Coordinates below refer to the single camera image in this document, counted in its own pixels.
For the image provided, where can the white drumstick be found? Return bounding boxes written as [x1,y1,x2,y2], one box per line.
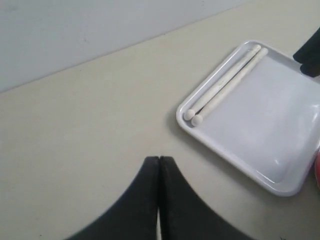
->
[190,48,268,127]
[183,44,262,121]

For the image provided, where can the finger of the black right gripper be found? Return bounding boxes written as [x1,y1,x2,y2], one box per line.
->
[292,28,320,64]
[300,62,320,78]

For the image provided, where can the red small drum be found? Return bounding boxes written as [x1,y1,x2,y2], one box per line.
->
[313,151,320,190]

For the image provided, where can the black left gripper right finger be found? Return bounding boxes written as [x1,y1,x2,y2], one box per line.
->
[158,156,251,240]

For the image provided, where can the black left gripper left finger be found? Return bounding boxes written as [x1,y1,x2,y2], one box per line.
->
[69,156,159,240]

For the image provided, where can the white plastic tray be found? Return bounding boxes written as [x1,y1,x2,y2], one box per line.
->
[176,40,320,197]

